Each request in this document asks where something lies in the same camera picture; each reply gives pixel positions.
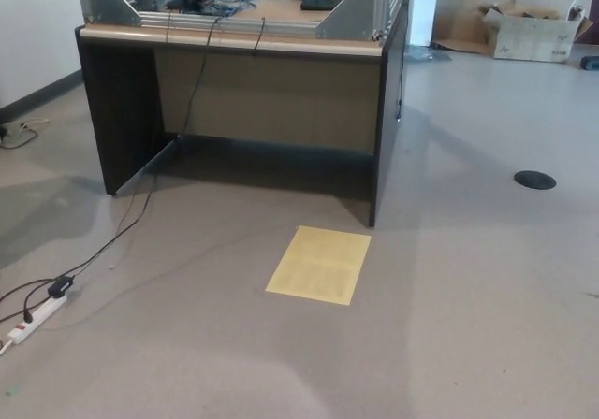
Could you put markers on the yellow paper sheet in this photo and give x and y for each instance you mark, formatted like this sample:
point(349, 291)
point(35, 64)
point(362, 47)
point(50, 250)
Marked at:
point(319, 264)

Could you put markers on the dark wooden desk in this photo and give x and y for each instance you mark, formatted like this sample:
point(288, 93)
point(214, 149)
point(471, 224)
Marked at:
point(112, 119)

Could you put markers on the white power strip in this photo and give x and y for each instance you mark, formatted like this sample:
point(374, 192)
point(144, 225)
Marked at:
point(37, 313)

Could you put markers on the black power adapter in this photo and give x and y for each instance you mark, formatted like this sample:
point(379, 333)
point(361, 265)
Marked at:
point(61, 286)

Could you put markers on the aluminium extrusion frame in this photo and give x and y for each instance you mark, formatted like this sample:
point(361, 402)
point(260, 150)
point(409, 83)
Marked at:
point(112, 3)

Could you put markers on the open cardboard box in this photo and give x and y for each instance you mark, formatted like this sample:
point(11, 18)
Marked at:
point(531, 33)

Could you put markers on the dark blue small object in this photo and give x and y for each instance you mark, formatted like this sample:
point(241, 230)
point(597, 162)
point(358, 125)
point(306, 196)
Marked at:
point(589, 63)

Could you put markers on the flattened cardboard sheet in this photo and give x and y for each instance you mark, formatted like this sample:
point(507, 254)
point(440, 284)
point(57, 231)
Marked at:
point(458, 33)

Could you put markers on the black round floor cover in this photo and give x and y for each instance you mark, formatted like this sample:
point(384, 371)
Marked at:
point(535, 179)

